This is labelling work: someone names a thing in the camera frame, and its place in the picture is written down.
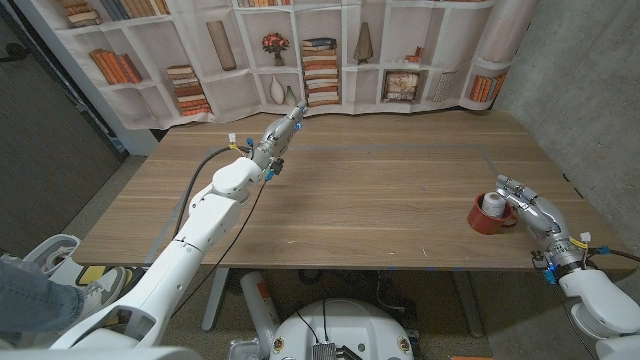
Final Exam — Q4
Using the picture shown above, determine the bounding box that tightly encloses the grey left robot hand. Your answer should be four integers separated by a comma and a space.
251, 99, 309, 171

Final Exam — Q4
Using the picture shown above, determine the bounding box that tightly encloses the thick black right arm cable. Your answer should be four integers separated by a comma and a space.
589, 245, 640, 264

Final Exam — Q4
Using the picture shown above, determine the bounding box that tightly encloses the white string spool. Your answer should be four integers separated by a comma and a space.
480, 191, 508, 219

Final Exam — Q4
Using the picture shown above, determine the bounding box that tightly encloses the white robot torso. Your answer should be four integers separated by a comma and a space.
0, 344, 640, 360

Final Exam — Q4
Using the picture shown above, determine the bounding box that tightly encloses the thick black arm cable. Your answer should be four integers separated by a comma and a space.
589, 245, 640, 264
172, 144, 251, 241

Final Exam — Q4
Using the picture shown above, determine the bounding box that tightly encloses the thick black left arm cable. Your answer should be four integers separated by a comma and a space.
172, 144, 251, 241

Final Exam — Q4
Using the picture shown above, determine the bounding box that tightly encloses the thin black left arm wire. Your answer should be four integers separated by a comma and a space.
172, 179, 269, 319

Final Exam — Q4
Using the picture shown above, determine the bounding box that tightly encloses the thin black right arm wire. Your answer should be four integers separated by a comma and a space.
552, 282, 599, 360

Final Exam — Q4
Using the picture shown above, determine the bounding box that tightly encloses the printed bookshelf backdrop cloth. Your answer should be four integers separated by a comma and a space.
14, 0, 541, 131

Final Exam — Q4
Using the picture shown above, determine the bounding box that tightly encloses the grey finned box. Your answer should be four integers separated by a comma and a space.
312, 342, 339, 360

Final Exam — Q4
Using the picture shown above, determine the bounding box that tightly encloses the white cylinder with orange label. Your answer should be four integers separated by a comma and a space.
239, 270, 281, 359

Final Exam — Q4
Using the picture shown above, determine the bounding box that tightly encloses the white round stand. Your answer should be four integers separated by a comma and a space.
22, 233, 81, 279

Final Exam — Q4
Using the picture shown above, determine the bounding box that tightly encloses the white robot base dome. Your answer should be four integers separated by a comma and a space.
269, 298, 415, 360

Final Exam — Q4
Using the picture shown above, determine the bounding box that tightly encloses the person's leg in jeans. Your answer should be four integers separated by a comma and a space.
0, 257, 86, 349

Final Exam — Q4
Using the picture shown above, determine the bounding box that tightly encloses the white grey sneaker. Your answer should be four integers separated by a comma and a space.
57, 267, 130, 340

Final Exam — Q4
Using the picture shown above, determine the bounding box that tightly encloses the yellow pad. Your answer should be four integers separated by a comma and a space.
75, 264, 134, 289

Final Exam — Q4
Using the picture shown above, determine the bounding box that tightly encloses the grey table leg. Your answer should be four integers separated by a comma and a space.
201, 268, 230, 333
452, 269, 485, 339

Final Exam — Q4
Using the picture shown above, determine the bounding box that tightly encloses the thin black arm wire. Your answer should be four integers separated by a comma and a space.
172, 179, 269, 319
552, 282, 599, 360

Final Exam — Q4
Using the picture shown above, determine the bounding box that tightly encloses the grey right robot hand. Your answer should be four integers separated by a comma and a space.
494, 174, 591, 271

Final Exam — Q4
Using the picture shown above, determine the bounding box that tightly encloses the red cup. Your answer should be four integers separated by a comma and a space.
467, 192, 519, 236

